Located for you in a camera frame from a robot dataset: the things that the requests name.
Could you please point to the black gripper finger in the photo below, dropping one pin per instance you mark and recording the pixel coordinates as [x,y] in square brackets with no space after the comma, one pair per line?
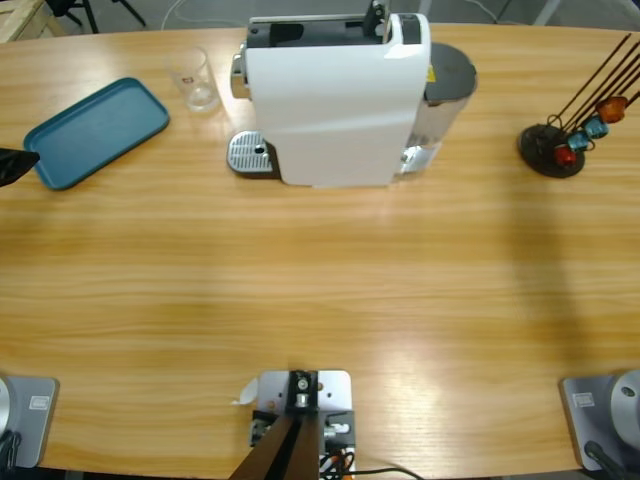
[15,162]

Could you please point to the clear glass cup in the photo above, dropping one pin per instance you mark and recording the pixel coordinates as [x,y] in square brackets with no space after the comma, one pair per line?
[195,80]

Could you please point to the white capsule coffee machine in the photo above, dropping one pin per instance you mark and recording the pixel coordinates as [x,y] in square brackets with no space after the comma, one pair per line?
[330,110]

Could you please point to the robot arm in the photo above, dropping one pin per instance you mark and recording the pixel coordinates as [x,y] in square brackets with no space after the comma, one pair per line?
[627,405]
[4,405]

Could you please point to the red coffee capsule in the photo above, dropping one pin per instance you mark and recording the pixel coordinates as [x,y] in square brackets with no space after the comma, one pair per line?
[566,156]

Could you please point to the orange coffee capsule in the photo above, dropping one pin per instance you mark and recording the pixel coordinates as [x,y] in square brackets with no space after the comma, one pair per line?
[612,108]

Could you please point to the teal rectangular tray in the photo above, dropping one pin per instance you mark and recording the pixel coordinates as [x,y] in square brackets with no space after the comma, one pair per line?
[95,132]

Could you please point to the wooden crate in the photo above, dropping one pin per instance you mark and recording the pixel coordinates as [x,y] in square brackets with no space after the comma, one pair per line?
[22,20]

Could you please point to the black tripod legs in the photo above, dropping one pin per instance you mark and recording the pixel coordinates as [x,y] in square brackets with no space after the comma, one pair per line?
[90,12]

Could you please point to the white paper tag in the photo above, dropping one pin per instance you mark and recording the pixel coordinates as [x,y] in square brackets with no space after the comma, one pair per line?
[247,392]

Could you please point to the black capsule stand with rods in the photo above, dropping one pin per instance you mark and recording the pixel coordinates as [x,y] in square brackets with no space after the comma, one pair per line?
[542,150]

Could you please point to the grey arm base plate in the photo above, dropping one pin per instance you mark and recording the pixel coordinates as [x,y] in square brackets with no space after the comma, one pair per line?
[35,425]
[585,420]

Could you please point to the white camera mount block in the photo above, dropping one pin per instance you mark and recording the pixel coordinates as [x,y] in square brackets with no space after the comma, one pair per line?
[335,390]

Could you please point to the dark camera mount post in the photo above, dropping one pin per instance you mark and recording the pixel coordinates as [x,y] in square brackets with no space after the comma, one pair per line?
[280,455]

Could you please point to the white metal frame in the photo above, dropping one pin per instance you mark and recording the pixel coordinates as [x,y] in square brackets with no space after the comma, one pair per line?
[547,12]

